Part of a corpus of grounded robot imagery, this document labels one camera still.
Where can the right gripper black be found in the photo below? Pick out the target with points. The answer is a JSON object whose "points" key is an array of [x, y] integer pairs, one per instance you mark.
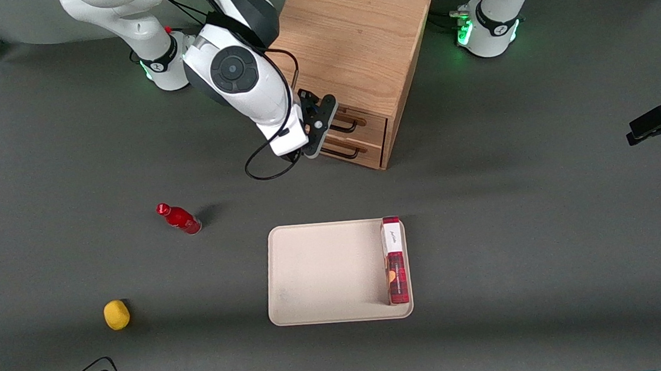
{"points": [[305, 94]]}

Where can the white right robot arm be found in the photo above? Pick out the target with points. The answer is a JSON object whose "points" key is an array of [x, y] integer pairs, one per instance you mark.
{"points": [[252, 91]]}

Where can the red cracker box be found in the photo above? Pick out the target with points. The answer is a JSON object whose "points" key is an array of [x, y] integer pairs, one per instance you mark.
{"points": [[396, 274]]}

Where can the yellow lemon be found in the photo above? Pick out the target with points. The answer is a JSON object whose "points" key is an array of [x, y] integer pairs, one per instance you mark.
{"points": [[116, 315]]}

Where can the wooden drawer cabinet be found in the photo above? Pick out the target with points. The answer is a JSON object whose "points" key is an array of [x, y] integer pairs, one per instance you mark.
{"points": [[348, 31]]}

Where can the beige plastic tray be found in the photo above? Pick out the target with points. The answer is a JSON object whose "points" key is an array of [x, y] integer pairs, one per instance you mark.
{"points": [[326, 274]]}

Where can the red bottle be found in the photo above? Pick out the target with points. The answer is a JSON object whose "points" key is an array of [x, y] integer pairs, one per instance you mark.
{"points": [[183, 219]]}

